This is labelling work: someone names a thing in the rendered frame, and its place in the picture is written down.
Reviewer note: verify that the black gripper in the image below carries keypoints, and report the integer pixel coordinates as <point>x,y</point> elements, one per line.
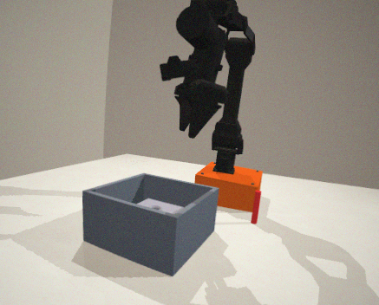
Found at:
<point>199,99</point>

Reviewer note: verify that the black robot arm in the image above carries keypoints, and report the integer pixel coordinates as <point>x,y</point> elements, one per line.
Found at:
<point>198,25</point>

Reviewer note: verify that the red peg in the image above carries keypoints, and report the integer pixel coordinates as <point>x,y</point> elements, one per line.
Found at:
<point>255,207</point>

